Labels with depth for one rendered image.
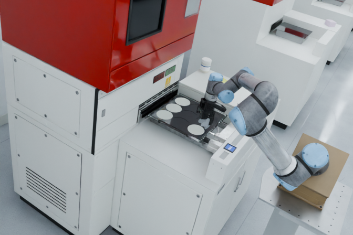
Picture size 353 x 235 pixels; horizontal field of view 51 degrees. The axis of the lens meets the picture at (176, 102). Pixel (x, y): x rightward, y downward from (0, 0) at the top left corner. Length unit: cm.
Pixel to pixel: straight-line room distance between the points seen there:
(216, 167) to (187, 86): 75
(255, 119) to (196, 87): 97
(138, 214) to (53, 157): 62
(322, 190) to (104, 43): 128
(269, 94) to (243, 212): 165
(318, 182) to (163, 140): 86
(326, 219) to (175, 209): 79
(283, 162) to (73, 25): 113
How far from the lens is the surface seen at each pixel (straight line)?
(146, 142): 212
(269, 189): 206
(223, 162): 189
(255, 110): 154
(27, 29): 202
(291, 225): 223
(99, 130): 193
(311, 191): 204
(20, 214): 285
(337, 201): 220
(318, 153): 182
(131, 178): 223
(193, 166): 203
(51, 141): 223
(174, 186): 205
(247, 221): 301
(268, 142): 165
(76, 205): 238
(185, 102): 240
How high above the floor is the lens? 213
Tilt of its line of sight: 31 degrees down
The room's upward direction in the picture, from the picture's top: 11 degrees clockwise
